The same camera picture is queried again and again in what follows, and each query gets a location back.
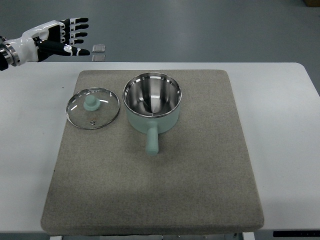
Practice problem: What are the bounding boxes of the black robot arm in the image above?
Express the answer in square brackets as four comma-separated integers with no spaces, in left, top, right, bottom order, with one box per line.
[0,36,12,71]

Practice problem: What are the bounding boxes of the cardboard box corner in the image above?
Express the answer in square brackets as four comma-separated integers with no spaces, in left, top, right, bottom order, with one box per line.
[304,0,320,8]

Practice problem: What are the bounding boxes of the beige felt mat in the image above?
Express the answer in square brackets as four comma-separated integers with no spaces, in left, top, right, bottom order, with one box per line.
[40,69,264,236]

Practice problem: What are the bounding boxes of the metal floor plate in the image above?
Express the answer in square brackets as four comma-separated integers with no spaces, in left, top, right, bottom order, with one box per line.
[92,44,106,53]

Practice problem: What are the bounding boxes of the black table control panel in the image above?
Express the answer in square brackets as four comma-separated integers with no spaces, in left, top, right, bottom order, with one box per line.
[272,230,320,238]

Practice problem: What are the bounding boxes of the glass lid green knob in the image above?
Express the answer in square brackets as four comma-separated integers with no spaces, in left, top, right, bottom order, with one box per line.
[65,87,120,130]

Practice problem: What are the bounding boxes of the mint green saucepan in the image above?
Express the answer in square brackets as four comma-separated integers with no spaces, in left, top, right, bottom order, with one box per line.
[122,72,182,156]

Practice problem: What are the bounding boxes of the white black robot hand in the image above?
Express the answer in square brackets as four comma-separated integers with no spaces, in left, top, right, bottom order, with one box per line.
[3,17,90,67]

